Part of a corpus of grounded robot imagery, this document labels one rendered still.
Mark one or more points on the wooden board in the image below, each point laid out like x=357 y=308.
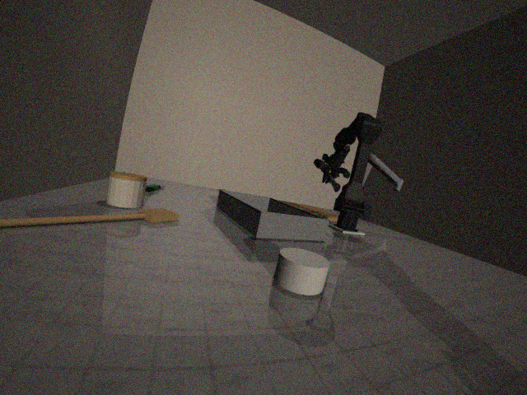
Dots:
x=314 y=210

